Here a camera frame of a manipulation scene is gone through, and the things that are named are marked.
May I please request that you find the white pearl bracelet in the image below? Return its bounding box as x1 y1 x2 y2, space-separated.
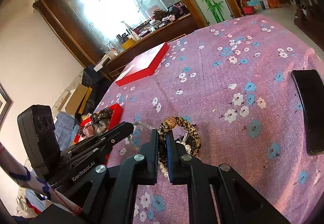
158 135 192 179

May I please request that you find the pink floral bedspread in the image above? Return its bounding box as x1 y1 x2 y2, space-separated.
97 15 323 223

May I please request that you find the framed wall picture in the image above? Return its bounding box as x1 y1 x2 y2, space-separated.
0 85 13 129

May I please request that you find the red open gift box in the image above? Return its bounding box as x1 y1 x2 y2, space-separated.
72 103 124 164

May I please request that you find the black smartphone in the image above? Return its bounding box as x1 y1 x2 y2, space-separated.
291 69 323 155

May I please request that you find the cardboard box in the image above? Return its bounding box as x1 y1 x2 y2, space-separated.
65 84 92 116

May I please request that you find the red plaid scrunchie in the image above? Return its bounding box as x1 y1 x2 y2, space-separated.
79 123 95 138

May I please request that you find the dark organza scrunchie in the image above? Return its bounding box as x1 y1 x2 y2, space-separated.
91 107 113 136

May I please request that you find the red gift box lid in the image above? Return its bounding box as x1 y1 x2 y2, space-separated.
115 43 169 87

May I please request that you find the red box on floor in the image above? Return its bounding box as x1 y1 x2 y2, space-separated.
242 6 255 15

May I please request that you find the yellow box on dresser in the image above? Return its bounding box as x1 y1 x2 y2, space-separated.
121 38 136 50

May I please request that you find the wooden dresser counter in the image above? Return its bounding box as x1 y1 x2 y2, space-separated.
99 14 207 81

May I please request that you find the wooden stair railing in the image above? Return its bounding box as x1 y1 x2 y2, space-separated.
294 0 323 50

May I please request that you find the wooden framed mirror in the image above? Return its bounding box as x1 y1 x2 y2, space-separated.
33 0 206 67

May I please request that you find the blue patterned cloth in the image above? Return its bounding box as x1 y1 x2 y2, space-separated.
54 112 75 144

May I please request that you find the leopard print hair tie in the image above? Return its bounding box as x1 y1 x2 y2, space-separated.
157 115 202 164

